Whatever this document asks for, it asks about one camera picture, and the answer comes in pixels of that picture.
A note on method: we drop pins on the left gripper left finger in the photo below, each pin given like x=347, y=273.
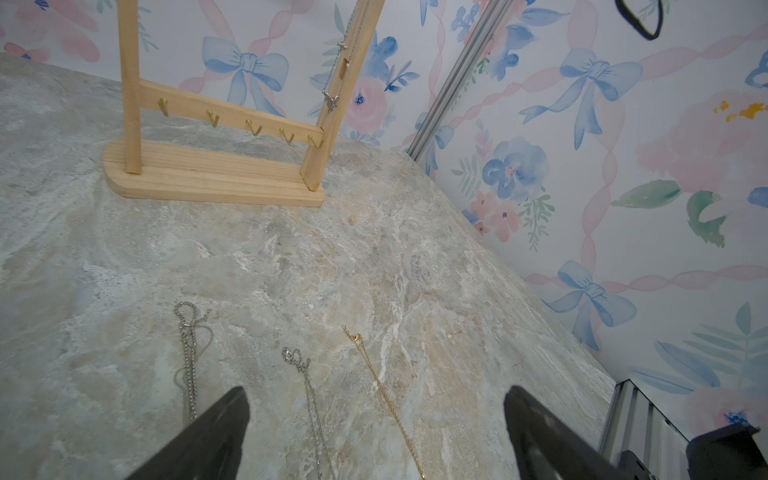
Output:
x=211, y=447

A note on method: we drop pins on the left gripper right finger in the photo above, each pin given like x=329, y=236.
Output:
x=545, y=447

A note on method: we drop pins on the wooden jewelry display stand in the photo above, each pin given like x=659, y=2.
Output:
x=143, y=169

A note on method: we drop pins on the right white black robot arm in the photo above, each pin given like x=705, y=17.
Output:
x=727, y=453

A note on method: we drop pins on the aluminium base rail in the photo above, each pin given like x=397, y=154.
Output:
x=639, y=440

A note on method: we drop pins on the right aluminium corner post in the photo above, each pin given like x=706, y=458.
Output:
x=479, y=37

